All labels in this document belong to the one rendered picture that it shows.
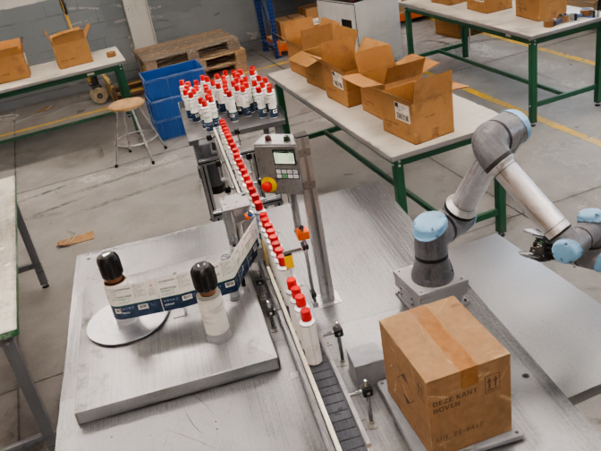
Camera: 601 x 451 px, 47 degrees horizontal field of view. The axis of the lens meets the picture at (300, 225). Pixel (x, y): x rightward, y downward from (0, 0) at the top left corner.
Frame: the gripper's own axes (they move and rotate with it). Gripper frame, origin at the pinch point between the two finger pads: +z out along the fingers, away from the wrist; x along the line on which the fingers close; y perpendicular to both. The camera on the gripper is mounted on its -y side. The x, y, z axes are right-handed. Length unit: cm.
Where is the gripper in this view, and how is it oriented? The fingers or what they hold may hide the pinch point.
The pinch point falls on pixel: (525, 242)
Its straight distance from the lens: 251.6
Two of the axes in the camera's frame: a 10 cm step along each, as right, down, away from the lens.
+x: -1.7, 9.8, 0.8
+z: -5.0, -1.5, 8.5
